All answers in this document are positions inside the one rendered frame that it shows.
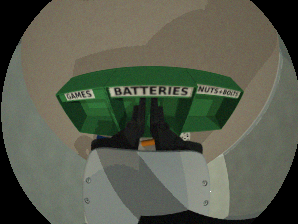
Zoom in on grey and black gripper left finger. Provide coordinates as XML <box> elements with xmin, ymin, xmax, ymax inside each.
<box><xmin>91</xmin><ymin>98</ymin><xmax>146</xmax><ymax>150</ymax></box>

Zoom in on white domino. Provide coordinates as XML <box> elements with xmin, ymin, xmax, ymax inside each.
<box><xmin>180</xmin><ymin>133</ymin><xmax>190</xmax><ymax>141</ymax></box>

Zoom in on orange aa battery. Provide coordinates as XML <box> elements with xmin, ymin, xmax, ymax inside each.
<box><xmin>140</xmin><ymin>139</ymin><xmax>155</xmax><ymax>147</ymax></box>

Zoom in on green bin labelled batteries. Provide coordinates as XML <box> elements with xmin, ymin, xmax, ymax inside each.
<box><xmin>56</xmin><ymin>66</ymin><xmax>244</xmax><ymax>138</ymax></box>

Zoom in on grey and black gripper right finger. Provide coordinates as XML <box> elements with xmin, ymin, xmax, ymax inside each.
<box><xmin>150</xmin><ymin>98</ymin><xmax>203</xmax><ymax>154</ymax></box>

